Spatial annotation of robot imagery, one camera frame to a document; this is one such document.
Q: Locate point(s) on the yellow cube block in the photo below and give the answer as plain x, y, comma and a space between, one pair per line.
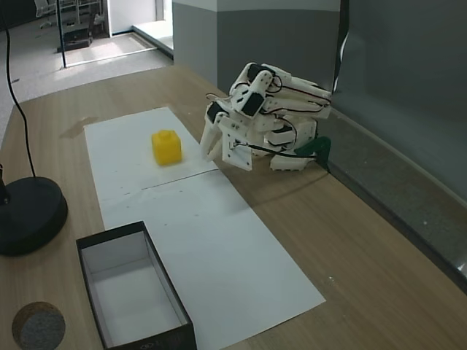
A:
167, 148

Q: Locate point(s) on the brown cardboard box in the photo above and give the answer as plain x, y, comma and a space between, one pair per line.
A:
135, 291

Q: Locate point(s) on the green table clamp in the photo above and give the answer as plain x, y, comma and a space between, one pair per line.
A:
315, 146

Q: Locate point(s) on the white paper sheet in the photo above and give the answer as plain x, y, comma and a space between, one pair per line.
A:
124, 153
219, 255

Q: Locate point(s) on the black low cart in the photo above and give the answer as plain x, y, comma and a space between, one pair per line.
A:
77, 38

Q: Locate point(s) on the black upright pole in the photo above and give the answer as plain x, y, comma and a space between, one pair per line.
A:
61, 33

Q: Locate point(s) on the black desk lamp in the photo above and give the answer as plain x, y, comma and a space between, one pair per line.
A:
29, 215

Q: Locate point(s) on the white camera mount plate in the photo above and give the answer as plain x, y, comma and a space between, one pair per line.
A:
239, 156

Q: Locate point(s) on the black hanging wall strip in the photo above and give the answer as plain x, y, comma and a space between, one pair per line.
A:
342, 43

